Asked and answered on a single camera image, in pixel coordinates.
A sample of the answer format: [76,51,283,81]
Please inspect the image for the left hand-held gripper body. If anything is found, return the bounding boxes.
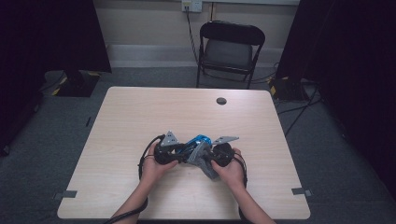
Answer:
[154,130,182,166]

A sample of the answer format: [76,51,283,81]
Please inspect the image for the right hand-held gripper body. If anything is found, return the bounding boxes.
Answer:
[211,135,240,168]

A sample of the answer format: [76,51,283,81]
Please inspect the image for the grey cloth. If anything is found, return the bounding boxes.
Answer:
[186,141,219,181]

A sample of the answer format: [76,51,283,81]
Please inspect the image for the blue toy car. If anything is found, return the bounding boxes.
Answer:
[182,134,213,156]

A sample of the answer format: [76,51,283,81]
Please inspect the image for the person's right hand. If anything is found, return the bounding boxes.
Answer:
[211,147,248,189]

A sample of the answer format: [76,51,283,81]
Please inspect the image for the person's left hand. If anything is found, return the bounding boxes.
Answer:
[141,143,179,189]

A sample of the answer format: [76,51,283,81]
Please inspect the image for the grey tape strip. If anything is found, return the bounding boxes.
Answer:
[52,189,78,201]
[291,187,313,198]

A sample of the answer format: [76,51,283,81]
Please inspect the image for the black stand base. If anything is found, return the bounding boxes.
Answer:
[55,69,101,98]
[269,76,311,102]

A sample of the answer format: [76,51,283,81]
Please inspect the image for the black folding chair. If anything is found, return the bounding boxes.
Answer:
[195,20,266,91]

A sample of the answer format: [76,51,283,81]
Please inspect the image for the black curtain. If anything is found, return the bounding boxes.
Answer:
[0,0,112,155]
[275,0,396,200]

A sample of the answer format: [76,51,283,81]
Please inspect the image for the left hand-held gripper black cable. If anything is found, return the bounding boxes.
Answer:
[104,133,166,224]

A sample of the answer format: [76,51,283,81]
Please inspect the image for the hand-held gripper black cable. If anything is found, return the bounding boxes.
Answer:
[104,133,166,224]
[233,156,250,224]

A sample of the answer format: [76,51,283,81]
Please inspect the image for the right hand-held gripper black cable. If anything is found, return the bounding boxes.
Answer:
[233,156,250,224]

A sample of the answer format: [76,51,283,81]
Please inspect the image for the black floor cables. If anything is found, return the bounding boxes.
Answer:
[276,82,323,138]

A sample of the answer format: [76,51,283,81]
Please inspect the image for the black braided power cable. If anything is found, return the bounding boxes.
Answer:
[185,6,200,64]

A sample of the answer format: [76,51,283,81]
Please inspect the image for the white wall socket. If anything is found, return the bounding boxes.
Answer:
[181,0,204,13]

